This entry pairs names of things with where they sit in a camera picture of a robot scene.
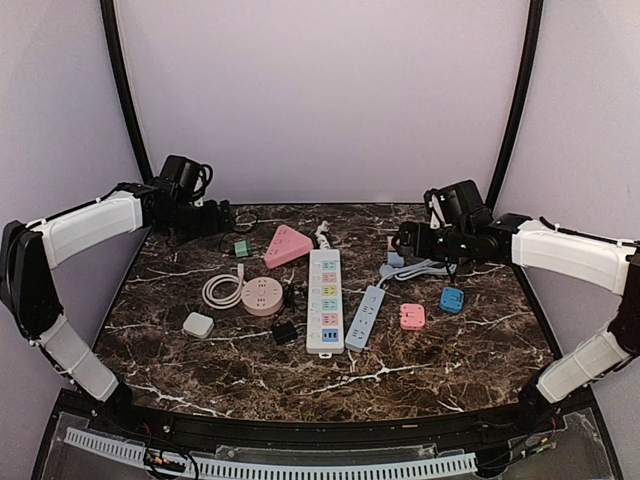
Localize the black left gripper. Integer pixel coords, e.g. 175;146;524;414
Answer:
160;197;235;243

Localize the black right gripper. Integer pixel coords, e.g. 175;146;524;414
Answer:
393;220;472;263

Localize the blue square adapter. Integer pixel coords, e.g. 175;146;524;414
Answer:
439;287;465;314

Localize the green charger plug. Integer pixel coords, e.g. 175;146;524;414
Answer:
234;239;252;258

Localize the blue charger block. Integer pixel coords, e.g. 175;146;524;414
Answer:
387;251;405;268

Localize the pink square adapter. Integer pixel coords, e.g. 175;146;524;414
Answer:
399;303;426;331

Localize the white square plug adapter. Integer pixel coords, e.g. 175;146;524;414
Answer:
182;312;215;339

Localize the grey-blue short power strip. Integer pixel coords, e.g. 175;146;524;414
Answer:
345;285;385;352

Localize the pink triangular power strip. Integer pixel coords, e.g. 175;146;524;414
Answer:
264;225;313;269

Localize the round pink power socket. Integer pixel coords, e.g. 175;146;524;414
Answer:
241;277;284;317

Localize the black power adapter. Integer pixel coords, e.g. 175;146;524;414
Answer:
271;321;298;345

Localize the long white power strip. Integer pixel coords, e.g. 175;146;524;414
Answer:
306;249;345;359

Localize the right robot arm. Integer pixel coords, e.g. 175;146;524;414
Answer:
392;214;639;434

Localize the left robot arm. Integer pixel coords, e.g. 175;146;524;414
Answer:
1;183;234;436

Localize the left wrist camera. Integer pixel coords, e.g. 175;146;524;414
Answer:
159;155;214;202

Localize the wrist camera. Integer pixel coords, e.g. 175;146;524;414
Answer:
159;155;214;202
423;180;493;229

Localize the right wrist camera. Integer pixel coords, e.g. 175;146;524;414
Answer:
423;180;493;229

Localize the black green-charger cable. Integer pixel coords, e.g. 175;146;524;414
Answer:
218;209;260;254

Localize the beige coiled cord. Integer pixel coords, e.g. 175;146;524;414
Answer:
201;263;247;311

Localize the black adapter cable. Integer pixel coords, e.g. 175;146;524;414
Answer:
280;282;309;316

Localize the white power strip cord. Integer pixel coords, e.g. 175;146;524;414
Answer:
312;222;334;251

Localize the black front frame rail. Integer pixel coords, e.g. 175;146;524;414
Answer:
52;387;596;451

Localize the white slotted cable duct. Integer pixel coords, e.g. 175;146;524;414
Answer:
64;427;477;479

